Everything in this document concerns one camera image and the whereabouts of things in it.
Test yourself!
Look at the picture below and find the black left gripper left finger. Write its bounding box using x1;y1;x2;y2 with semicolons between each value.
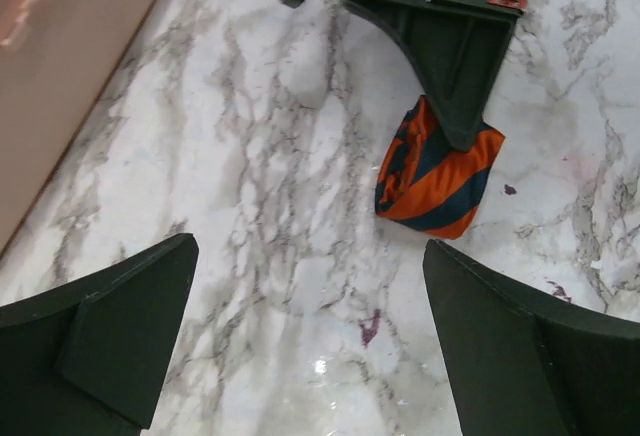
1;233;199;435

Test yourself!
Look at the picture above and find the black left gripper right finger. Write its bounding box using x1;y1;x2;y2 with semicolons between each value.
423;240;639;436

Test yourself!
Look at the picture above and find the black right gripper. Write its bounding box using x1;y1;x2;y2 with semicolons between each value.
344;0;528;151

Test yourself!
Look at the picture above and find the orange navy striped tie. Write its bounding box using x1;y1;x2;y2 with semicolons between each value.
374;95;505;240

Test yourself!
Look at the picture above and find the pink plastic storage box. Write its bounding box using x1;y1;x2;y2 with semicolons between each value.
1;0;156;245

